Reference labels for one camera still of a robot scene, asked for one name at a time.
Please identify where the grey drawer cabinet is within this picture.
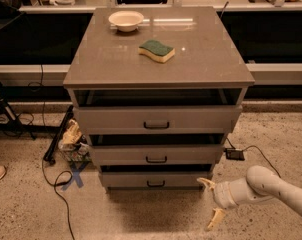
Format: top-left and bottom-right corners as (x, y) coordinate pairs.
(62, 6), (256, 194)

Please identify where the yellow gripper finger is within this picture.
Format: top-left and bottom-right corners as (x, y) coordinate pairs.
(197, 177), (215, 190)
(207, 208), (226, 231)

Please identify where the green yellow sponge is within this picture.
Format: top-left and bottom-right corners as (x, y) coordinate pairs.
(138, 40), (175, 63)

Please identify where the black cable right floor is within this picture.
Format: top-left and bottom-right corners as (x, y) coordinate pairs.
(242, 145), (282, 179)

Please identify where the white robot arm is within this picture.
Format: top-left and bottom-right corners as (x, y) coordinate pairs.
(197, 166), (302, 230)

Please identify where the black tripod stand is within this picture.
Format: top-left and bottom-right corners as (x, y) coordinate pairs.
(0, 84), (60, 139)

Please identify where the black cable floor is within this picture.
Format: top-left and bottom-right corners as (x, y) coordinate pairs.
(41, 157), (76, 240)
(242, 145), (282, 179)

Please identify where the crumpled bag of items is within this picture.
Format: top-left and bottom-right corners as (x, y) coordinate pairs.
(58, 119), (91, 162)

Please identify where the black cable left floor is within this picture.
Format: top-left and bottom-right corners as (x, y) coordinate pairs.
(41, 157), (76, 240)

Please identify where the white bowl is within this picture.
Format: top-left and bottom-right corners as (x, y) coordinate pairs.
(108, 11), (144, 32)

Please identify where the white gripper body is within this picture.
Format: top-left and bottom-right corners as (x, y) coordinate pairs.
(213, 178), (247, 209)

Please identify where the black power adapter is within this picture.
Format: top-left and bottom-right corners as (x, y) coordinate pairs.
(225, 148), (245, 161)

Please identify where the blue tape cross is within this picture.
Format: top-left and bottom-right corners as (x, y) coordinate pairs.
(61, 162), (88, 191)

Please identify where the grey drawer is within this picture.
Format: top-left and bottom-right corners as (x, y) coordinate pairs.
(73, 105), (242, 135)
(89, 144), (223, 165)
(99, 172), (213, 188)

